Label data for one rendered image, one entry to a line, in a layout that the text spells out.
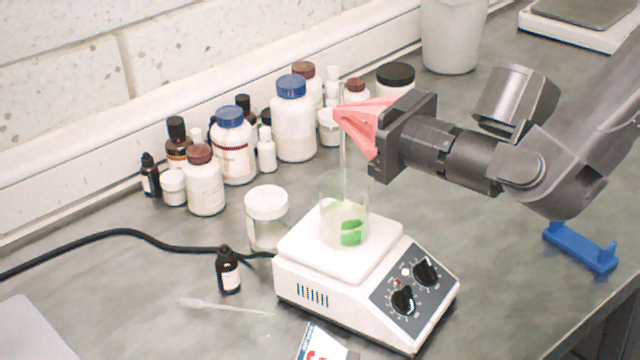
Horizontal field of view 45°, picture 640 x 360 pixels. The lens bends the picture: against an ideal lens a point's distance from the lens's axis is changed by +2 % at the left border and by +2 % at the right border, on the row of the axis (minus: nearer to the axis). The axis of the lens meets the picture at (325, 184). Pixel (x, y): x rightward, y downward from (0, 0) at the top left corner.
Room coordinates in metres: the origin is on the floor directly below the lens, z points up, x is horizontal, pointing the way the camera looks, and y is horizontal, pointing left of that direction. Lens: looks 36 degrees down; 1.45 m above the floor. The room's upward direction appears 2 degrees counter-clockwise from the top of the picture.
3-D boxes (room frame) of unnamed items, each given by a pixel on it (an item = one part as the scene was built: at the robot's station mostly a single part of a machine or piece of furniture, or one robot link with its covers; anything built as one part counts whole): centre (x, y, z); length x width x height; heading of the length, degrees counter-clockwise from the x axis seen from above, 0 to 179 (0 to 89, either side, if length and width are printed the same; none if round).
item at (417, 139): (0.66, -0.11, 1.01); 0.10 x 0.07 x 0.07; 142
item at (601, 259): (0.78, -0.34, 0.77); 0.10 x 0.03 x 0.04; 35
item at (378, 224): (0.72, -0.02, 0.83); 0.12 x 0.12 x 0.01; 56
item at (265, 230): (0.82, 0.08, 0.79); 0.06 x 0.06 x 0.08
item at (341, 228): (0.72, -0.02, 0.88); 0.07 x 0.06 x 0.08; 152
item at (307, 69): (1.13, 0.03, 0.80); 0.06 x 0.06 x 0.11
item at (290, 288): (0.71, -0.04, 0.79); 0.22 x 0.13 x 0.08; 56
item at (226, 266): (0.74, 0.13, 0.78); 0.03 x 0.03 x 0.07
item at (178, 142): (0.98, 0.22, 0.80); 0.04 x 0.04 x 0.11
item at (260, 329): (0.65, 0.08, 0.76); 0.06 x 0.06 x 0.02
